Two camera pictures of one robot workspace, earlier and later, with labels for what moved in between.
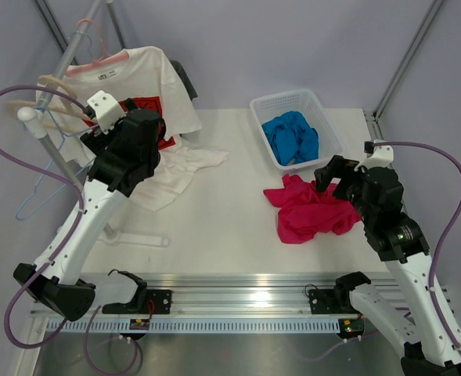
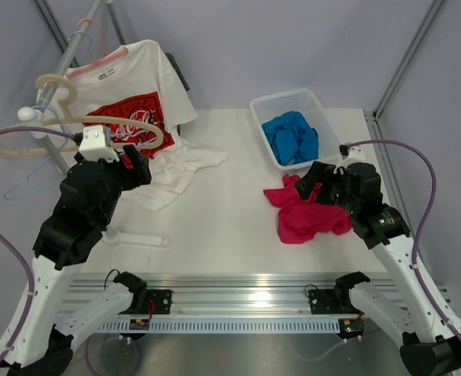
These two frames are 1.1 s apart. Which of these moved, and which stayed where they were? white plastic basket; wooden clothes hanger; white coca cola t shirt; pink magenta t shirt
Moved: wooden clothes hanger
Stayed: pink magenta t shirt; white coca cola t shirt; white plastic basket
